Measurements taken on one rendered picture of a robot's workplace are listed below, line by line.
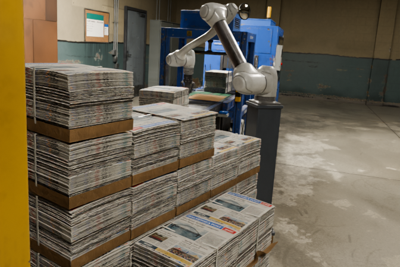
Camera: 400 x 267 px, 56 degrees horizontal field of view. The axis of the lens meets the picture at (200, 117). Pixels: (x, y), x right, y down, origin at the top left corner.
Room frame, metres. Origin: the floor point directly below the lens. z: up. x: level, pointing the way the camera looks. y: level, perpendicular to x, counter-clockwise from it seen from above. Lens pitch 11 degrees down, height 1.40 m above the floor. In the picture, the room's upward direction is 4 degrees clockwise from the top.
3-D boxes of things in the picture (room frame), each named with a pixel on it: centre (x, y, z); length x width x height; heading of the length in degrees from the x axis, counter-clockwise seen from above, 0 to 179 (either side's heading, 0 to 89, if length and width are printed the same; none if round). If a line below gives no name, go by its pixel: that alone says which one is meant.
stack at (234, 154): (2.00, 0.08, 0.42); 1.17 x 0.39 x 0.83; 145
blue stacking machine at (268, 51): (7.06, -0.83, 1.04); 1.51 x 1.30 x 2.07; 165
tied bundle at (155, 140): (1.64, 0.32, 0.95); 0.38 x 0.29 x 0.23; 55
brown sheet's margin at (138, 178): (1.64, 0.32, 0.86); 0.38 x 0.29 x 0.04; 55
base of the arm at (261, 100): (2.79, -0.46, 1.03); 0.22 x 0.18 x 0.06; 18
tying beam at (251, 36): (4.45, -0.06, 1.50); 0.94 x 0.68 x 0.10; 75
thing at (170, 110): (1.87, 0.14, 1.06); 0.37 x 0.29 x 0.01; 55
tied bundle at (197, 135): (1.88, 0.15, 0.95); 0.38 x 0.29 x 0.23; 55
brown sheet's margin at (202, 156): (1.88, 0.15, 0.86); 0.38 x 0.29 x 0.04; 55
